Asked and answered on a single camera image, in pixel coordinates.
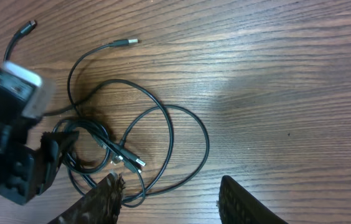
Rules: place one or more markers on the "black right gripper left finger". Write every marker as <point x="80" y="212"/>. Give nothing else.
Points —
<point x="101" y="205"/>

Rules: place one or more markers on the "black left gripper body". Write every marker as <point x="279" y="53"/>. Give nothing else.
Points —
<point x="24" y="172"/>

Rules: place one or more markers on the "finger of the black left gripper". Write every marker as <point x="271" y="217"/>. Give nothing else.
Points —
<point x="60" y="143"/>

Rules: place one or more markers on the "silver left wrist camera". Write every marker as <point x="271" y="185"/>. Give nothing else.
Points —
<point x="23" y="93"/>

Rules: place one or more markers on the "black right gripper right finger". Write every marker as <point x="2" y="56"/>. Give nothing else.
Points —
<point x="237" y="206"/>

